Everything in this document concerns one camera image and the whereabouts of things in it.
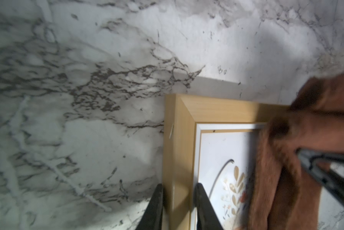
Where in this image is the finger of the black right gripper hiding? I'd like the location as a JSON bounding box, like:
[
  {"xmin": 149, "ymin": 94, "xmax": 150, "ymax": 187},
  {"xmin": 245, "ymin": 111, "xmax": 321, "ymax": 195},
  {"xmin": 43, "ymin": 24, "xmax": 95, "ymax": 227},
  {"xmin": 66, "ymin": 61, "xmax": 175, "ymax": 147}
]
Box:
[{"xmin": 296, "ymin": 149, "xmax": 344, "ymax": 207}]

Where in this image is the light wood picture frame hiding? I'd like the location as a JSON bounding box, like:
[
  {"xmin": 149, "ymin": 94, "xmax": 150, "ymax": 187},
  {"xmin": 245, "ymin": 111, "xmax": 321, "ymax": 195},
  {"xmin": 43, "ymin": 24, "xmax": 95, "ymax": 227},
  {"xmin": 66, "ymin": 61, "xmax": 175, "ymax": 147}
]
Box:
[{"xmin": 162, "ymin": 94, "xmax": 287, "ymax": 230}]

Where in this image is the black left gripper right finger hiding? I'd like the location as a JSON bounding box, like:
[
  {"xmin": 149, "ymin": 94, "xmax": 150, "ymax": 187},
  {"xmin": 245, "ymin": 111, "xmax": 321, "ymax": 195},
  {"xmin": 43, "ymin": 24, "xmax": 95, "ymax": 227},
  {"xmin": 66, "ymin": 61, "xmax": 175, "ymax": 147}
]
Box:
[{"xmin": 194, "ymin": 183, "xmax": 223, "ymax": 230}]

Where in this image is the brown microfibre cloth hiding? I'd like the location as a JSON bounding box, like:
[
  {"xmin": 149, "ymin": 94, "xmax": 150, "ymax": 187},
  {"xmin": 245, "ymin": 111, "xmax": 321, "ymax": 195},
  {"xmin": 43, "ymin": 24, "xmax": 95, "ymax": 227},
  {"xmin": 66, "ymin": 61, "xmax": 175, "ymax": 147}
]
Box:
[{"xmin": 247, "ymin": 73, "xmax": 344, "ymax": 230}]

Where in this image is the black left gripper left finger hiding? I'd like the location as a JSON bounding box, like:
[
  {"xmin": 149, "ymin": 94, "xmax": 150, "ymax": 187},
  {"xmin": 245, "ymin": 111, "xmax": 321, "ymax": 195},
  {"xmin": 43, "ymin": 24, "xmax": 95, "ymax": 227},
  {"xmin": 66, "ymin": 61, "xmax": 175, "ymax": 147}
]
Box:
[{"xmin": 136, "ymin": 184, "xmax": 164, "ymax": 230}]

